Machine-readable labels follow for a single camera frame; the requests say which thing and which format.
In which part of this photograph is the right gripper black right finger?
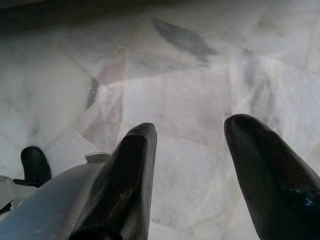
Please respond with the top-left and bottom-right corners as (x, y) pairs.
(223, 113), (320, 240)

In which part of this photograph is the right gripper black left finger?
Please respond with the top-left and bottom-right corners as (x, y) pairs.
(68, 122), (158, 240)

